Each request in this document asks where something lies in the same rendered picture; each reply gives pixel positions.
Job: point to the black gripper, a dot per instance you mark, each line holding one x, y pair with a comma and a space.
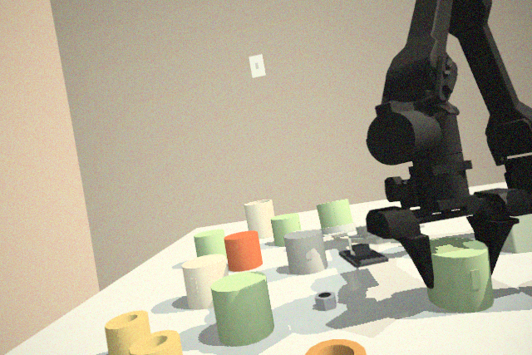
442, 187

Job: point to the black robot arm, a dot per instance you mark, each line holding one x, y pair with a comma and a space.
416, 120

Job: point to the orange cylinder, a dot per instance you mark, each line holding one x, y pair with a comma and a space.
243, 251

